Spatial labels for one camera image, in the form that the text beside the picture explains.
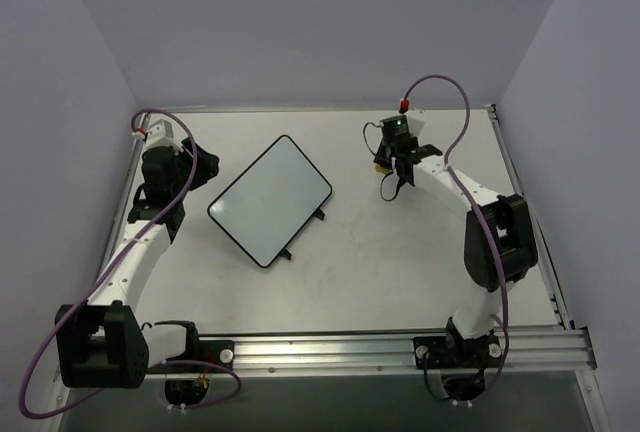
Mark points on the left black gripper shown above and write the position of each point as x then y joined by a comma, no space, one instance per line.
201,166

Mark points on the whiteboard metal stand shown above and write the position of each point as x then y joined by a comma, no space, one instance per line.
317,214

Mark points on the black framed whiteboard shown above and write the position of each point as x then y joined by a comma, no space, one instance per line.
265,207

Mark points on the right side aluminium rail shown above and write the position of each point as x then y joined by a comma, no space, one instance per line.
546,265

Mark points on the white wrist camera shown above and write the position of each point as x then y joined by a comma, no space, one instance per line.
415,120
158,134

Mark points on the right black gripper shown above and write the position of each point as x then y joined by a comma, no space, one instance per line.
400,153

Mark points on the aluminium mounting rail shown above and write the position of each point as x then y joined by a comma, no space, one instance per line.
529,349

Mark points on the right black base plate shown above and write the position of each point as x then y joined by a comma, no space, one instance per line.
440,352

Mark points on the yellow bone-shaped eraser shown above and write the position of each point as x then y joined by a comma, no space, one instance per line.
382,170

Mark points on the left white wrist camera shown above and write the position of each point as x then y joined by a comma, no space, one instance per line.
158,134

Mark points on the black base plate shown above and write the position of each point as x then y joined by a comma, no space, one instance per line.
219,351
440,352

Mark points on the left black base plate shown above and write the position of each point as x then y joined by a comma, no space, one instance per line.
219,351

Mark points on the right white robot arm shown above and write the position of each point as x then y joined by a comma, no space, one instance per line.
499,246

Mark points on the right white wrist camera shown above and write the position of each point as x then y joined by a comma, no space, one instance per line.
415,120

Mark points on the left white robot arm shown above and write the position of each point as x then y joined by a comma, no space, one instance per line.
100,343

